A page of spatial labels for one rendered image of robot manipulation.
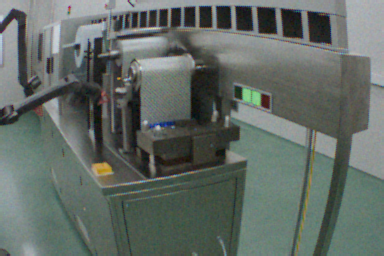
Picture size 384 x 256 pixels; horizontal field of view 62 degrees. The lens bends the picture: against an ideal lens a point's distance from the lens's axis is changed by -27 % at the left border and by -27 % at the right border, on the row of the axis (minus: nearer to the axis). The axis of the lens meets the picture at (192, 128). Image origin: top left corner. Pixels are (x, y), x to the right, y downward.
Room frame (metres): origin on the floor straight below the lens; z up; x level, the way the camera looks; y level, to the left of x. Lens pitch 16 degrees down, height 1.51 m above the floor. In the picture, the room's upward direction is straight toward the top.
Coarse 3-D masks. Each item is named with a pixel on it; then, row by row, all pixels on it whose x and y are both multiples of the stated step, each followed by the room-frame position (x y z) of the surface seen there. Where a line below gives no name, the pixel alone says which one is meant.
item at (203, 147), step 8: (200, 136) 1.62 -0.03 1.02; (208, 136) 1.62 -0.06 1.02; (192, 144) 1.60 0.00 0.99; (200, 144) 1.61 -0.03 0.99; (208, 144) 1.62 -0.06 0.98; (192, 152) 1.60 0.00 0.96; (200, 152) 1.61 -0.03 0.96; (208, 152) 1.62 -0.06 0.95; (192, 160) 1.60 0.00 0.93; (200, 160) 1.61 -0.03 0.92; (208, 160) 1.62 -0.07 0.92
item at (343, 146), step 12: (216, 96) 2.11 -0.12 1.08; (216, 108) 2.11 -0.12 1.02; (228, 108) 2.10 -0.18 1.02; (228, 144) 2.10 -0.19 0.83; (336, 144) 1.34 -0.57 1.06; (348, 144) 1.31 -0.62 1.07; (336, 156) 1.33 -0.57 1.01; (348, 156) 1.31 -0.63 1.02; (336, 168) 1.32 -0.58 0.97; (336, 180) 1.31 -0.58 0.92; (336, 192) 1.30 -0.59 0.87; (336, 204) 1.30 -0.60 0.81; (324, 216) 1.34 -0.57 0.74; (336, 216) 1.31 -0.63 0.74; (324, 228) 1.32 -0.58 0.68; (324, 240) 1.30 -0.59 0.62; (324, 252) 1.31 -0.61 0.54
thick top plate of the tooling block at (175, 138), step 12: (204, 120) 1.82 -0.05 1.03; (168, 132) 1.64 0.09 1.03; (180, 132) 1.64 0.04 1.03; (192, 132) 1.64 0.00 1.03; (204, 132) 1.64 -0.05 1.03; (216, 132) 1.67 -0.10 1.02; (228, 132) 1.70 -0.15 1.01; (144, 144) 1.59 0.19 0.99; (156, 144) 1.53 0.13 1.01; (168, 144) 1.56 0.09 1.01; (180, 144) 1.59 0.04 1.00; (216, 144) 1.67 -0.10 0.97
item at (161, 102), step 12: (156, 84) 1.75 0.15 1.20; (168, 84) 1.78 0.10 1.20; (180, 84) 1.81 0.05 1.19; (144, 96) 1.73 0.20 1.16; (156, 96) 1.75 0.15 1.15; (168, 96) 1.78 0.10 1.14; (180, 96) 1.81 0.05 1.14; (144, 108) 1.73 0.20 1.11; (156, 108) 1.75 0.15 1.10; (168, 108) 1.78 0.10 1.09; (180, 108) 1.81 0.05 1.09; (156, 120) 1.75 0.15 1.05; (168, 120) 1.78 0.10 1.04
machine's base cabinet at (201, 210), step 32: (64, 160) 2.24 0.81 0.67; (64, 192) 2.48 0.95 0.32; (96, 192) 1.54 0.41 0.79; (160, 192) 1.47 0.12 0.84; (192, 192) 1.55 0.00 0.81; (224, 192) 1.62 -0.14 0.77; (96, 224) 1.65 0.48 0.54; (128, 224) 1.40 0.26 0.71; (160, 224) 1.47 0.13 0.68; (192, 224) 1.55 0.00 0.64; (224, 224) 1.63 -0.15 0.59
